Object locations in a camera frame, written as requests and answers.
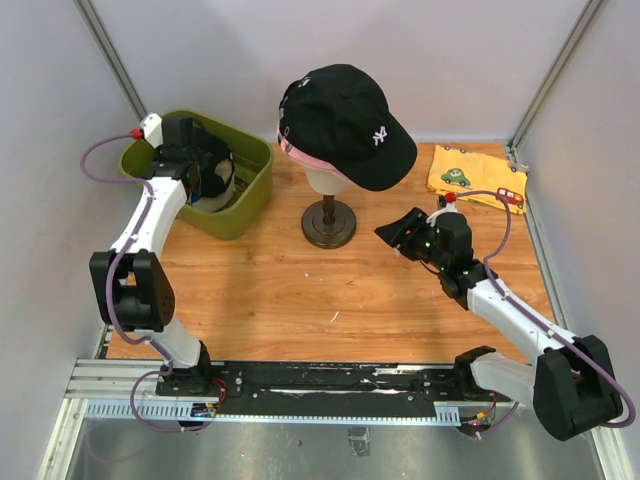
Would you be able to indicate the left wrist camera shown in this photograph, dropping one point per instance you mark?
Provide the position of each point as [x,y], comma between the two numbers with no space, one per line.
[149,130]

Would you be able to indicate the aluminium frame post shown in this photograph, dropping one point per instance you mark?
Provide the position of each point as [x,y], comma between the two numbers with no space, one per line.
[578,32]
[96,26]

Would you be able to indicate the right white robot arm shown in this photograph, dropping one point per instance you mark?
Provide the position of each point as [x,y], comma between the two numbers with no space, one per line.
[568,380]

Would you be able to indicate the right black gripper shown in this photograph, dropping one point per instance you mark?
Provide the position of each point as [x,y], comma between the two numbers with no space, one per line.
[396,233]

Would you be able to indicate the left aluminium frame post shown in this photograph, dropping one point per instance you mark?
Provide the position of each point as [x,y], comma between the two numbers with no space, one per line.
[96,26]

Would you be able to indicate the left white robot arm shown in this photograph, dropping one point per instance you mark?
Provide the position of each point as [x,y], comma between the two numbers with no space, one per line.
[133,292]

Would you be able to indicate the pink baseball cap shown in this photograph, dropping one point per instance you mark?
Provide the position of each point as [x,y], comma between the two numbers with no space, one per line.
[303,159]

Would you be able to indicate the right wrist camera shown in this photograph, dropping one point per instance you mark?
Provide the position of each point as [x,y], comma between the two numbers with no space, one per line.
[446,204]

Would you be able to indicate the beige and black cap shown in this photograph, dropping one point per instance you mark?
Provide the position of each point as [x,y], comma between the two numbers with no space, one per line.
[217,187]

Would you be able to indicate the yellow cartoon car cloth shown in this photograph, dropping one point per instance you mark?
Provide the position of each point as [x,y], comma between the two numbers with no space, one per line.
[459,170]

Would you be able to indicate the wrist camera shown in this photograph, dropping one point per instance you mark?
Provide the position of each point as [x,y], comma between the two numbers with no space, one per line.
[149,130]
[446,204]

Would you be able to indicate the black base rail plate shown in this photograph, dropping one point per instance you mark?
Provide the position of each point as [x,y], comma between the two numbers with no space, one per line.
[327,387]

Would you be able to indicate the grey slotted cable duct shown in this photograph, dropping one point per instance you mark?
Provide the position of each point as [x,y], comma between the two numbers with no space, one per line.
[189,411]

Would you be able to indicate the white mannequin head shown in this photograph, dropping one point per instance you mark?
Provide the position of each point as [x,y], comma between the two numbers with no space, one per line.
[326,182]

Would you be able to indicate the right aluminium frame post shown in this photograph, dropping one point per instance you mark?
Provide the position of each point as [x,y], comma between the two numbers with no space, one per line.
[578,32]

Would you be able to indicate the green plastic bin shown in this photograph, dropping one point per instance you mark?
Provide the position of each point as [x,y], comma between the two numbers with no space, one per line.
[250,200]

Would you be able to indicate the black cap white logo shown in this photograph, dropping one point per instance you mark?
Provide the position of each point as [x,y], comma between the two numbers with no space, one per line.
[339,113]

